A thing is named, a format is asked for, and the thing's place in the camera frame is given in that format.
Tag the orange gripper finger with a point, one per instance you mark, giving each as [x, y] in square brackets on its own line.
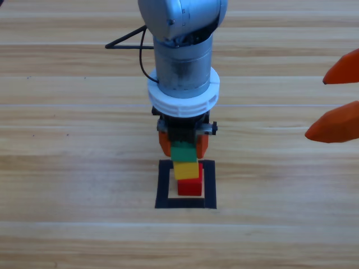
[333, 129]
[345, 73]

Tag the red wooden cube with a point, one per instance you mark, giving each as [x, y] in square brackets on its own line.
[190, 187]

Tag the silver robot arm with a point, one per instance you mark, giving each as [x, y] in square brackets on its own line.
[182, 61]

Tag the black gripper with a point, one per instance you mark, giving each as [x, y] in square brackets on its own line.
[182, 129]

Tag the yellow wooden cube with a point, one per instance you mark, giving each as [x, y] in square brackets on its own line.
[186, 171]

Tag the black tape square outline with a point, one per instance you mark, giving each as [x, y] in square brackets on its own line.
[162, 185]

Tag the green wooden cube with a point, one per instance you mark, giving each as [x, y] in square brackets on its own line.
[183, 154]

